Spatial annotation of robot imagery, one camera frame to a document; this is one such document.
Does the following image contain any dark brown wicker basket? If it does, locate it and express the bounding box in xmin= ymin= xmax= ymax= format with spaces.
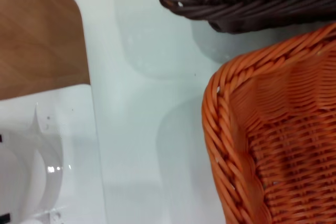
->
xmin=147 ymin=0 xmax=336 ymax=35

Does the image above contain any orange wicker basket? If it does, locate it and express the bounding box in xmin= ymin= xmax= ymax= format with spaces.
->
xmin=201 ymin=22 xmax=336 ymax=224

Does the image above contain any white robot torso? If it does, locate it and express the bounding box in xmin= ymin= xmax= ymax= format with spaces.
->
xmin=0 ymin=100 xmax=72 ymax=224

